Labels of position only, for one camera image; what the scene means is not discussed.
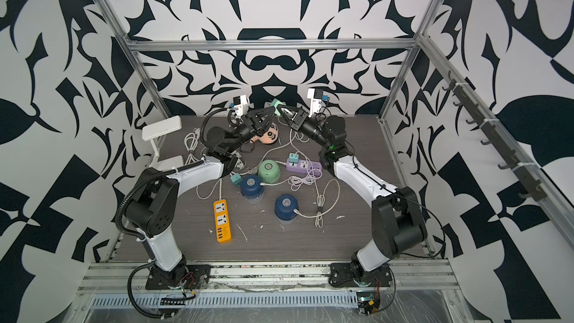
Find orange power strip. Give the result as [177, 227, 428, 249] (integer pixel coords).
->
[213, 199, 233, 245]

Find lavender USB cable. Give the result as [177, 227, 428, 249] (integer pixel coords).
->
[264, 172, 321, 191]

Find green adapter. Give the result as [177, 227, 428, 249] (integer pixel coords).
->
[271, 98, 285, 117]

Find purple power strip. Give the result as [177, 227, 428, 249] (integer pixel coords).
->
[286, 159, 322, 177]

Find teal USB charger adapter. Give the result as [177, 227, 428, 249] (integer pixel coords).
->
[288, 153, 300, 164]

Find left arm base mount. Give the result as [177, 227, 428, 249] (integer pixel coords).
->
[145, 264, 212, 290]

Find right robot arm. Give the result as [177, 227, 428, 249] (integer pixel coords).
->
[277, 104, 428, 275]

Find white bundled power cord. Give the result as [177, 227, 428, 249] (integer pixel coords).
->
[182, 127, 203, 164]

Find teal adapter on table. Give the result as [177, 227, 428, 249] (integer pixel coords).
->
[230, 173, 243, 187]

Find purple strip white cord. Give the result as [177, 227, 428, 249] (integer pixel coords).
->
[259, 116, 315, 162]

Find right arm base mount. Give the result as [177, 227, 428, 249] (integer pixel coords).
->
[328, 263, 394, 288]

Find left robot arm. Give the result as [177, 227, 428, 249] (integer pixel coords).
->
[115, 106, 276, 275]

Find wall hook rack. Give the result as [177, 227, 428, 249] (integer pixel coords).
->
[443, 70, 549, 202]

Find white desk lamp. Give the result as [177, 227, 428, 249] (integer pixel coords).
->
[142, 116, 183, 170]

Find plush doll pink shirt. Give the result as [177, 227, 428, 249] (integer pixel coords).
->
[251, 125, 278, 145]

